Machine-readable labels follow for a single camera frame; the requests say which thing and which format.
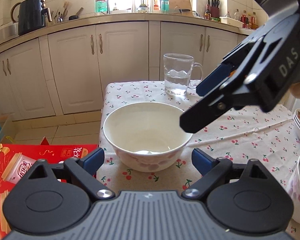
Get wooden cutting board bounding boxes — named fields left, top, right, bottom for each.
left=168, top=0, right=193, bottom=17

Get white bowl pink flowers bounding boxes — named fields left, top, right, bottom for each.
left=103, top=102, right=193, bottom=172

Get white kitchen cabinets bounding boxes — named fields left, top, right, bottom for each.
left=0, top=21, right=244, bottom=120

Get red drink carton box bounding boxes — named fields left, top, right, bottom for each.
left=0, top=139, right=98, bottom=239

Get glass mug with water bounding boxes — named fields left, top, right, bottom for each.
left=163, top=53, right=204, bottom=96

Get red knife block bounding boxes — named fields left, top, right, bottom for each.
left=209, top=6, right=219, bottom=19

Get kitchen knife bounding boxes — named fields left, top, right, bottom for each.
left=175, top=8, right=191, bottom=14

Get black air fryer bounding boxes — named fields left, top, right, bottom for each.
left=10, top=0, right=52, bottom=36

